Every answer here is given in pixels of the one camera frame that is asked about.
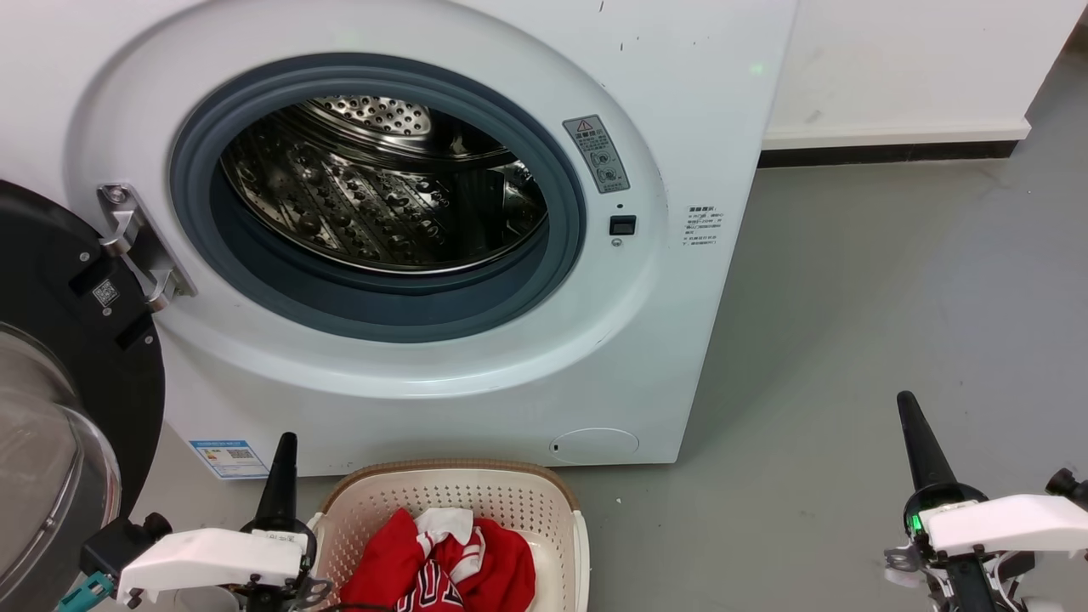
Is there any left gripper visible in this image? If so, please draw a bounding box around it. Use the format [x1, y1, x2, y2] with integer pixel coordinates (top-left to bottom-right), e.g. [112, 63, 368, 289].
[225, 432, 337, 612]

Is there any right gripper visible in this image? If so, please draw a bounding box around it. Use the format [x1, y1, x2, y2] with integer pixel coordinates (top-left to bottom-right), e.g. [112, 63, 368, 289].
[884, 391, 1042, 612]

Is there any red and white jersey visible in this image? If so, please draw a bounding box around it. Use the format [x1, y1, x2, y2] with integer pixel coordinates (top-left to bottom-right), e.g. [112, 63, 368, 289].
[338, 507, 537, 612]

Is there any cream perforated laundry basket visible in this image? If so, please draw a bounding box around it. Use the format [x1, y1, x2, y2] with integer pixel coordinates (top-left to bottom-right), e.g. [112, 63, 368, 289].
[308, 460, 591, 612]

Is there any stainless steel washing machine drum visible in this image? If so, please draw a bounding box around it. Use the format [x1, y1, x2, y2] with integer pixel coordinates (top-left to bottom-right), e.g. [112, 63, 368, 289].
[219, 95, 549, 275]

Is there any black washer door with glass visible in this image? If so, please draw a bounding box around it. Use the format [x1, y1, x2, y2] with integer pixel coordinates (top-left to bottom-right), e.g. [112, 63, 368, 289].
[0, 178, 167, 612]

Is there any blue energy label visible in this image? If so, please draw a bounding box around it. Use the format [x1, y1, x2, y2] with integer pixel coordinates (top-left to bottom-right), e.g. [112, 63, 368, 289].
[189, 439, 271, 480]

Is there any grey rubber door gasket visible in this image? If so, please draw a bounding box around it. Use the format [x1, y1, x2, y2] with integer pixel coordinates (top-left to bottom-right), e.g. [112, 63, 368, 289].
[168, 53, 587, 344]

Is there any white front-load washing machine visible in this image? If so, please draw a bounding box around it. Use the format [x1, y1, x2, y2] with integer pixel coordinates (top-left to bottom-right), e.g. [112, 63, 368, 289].
[0, 0, 800, 481]

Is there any metal door hinge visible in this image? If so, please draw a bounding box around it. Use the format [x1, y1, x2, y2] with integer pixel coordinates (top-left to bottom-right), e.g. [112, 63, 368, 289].
[96, 183, 198, 314]

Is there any round filter cover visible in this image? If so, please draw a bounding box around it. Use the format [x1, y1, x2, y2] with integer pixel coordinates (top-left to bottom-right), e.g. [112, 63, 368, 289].
[550, 428, 640, 466]

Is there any grey warning sticker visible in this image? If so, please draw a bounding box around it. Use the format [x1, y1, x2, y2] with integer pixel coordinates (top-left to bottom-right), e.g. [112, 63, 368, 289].
[563, 115, 632, 195]

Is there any teal camera connector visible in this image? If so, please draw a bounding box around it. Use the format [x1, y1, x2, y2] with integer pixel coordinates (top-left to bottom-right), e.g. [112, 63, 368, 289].
[58, 571, 114, 612]

